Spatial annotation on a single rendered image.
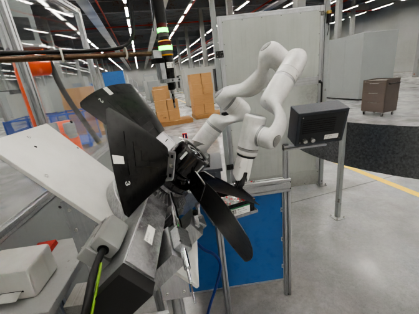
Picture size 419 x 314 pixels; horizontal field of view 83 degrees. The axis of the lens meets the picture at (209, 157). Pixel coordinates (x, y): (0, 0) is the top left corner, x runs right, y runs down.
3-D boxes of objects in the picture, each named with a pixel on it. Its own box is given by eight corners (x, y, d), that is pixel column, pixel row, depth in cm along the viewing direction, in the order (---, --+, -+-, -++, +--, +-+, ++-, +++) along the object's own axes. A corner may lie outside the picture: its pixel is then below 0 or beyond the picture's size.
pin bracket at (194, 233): (173, 240, 82) (189, 223, 81) (175, 232, 88) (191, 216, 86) (185, 251, 83) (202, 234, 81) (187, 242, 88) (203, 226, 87)
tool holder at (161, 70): (161, 83, 74) (155, 49, 71) (151, 84, 79) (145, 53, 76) (185, 80, 79) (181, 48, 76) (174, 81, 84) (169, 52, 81)
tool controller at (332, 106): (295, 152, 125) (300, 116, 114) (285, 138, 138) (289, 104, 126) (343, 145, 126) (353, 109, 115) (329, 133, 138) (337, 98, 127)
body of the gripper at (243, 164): (235, 147, 99) (229, 172, 102) (240, 154, 89) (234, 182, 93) (252, 150, 100) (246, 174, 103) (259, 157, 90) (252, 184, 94)
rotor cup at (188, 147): (158, 184, 70) (187, 152, 68) (149, 156, 81) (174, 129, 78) (191, 199, 79) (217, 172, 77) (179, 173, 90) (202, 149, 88)
